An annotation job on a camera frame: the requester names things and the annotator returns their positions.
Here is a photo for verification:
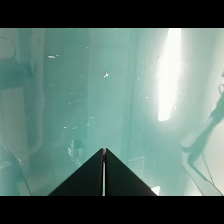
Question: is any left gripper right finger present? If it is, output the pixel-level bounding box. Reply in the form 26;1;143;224
104;147;158;197

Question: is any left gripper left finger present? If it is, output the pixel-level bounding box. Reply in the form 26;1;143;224
48;147;105;197

